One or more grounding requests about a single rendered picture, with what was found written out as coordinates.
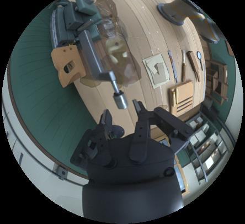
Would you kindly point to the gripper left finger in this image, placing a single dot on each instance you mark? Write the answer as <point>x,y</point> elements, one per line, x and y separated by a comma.
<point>103,143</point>

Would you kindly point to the grey flat file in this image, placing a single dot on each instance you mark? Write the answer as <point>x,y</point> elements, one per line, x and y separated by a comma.
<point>173,68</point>

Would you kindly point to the wooden shelf unit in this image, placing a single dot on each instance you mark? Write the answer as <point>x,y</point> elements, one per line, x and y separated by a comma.
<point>216,78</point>

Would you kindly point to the black magnifying glass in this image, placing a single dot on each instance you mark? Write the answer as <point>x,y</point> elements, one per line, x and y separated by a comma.
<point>199,55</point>

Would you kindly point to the beige paper stack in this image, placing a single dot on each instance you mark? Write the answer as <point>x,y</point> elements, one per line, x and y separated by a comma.
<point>156,71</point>

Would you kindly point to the grey wall bracket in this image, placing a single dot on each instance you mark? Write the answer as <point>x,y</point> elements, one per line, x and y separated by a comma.
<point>61,172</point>

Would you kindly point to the brown wooden board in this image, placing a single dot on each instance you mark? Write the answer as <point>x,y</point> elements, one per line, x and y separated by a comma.
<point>230,48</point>

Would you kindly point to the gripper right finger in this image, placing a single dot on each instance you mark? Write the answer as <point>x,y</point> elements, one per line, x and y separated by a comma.
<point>139,141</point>

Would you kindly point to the grey steel ruler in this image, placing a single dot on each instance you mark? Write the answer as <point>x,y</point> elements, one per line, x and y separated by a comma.
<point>204,72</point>

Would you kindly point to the wooden tool tray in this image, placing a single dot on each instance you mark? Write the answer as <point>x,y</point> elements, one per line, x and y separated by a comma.
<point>184,92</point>

